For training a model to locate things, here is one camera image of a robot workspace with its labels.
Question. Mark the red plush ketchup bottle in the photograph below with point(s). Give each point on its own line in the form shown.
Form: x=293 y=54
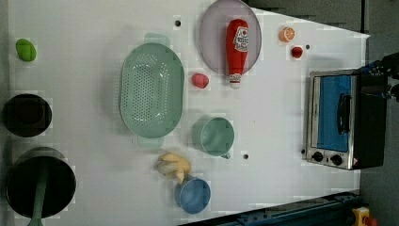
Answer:
x=236 y=50

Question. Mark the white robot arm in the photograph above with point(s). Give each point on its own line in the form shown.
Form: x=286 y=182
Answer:
x=388 y=66

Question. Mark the lavender round plate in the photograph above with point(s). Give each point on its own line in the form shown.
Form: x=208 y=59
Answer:
x=213 y=29

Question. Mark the green cup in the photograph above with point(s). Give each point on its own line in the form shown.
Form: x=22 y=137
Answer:
x=214 y=136

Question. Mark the pink plush strawberry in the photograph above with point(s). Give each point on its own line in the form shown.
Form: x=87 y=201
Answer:
x=200 y=80

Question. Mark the green oval colander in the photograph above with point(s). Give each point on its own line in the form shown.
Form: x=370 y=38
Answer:
x=152 y=90

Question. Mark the yellow plush banana bunch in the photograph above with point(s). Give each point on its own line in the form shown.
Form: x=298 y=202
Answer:
x=173 y=165

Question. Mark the blue cup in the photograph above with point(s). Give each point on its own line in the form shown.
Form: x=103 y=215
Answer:
x=193 y=195

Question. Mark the red strawberry toy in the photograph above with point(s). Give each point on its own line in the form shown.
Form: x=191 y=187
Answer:
x=297 y=52

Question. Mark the orange slice toy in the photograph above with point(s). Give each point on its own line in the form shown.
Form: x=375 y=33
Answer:
x=286 y=34

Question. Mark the silver black toaster oven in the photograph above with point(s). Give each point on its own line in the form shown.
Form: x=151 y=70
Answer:
x=346 y=126

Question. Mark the black bowl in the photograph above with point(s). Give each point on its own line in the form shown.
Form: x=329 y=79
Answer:
x=27 y=115

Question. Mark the green plush fruit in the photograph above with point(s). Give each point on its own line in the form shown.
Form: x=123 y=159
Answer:
x=26 y=50

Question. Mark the yellow red clamp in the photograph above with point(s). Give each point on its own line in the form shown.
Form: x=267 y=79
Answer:
x=363 y=218

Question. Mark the black pot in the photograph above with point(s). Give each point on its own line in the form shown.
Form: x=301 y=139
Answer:
x=22 y=182

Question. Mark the green spatula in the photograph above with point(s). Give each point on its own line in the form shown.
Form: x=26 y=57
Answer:
x=39 y=197

